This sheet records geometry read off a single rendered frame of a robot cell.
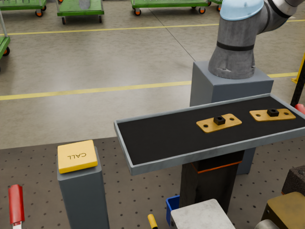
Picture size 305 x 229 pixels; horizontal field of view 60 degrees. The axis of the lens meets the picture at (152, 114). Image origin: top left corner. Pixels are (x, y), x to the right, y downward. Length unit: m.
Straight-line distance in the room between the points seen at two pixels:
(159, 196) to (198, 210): 0.56
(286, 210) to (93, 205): 0.33
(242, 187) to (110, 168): 0.51
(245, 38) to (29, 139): 2.15
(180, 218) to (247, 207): 0.61
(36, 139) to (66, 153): 2.13
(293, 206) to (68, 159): 0.38
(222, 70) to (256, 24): 0.16
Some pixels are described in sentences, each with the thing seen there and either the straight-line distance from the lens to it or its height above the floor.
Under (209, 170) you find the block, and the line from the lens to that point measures 0.53.
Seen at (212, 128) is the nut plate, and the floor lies 1.16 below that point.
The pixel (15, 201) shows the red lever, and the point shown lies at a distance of 0.47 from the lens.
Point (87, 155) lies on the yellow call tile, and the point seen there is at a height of 1.16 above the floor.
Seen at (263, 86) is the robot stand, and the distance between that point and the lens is 0.91.
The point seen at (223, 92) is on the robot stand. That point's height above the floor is 1.07.
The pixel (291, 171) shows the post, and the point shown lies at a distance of 0.56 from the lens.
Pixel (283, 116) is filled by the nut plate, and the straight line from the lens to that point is 0.59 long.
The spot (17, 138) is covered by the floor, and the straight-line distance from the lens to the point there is 2.67.
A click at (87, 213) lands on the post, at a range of 0.52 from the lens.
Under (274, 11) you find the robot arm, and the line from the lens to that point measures 0.93.
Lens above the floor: 1.45
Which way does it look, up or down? 32 degrees down
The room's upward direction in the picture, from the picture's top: straight up
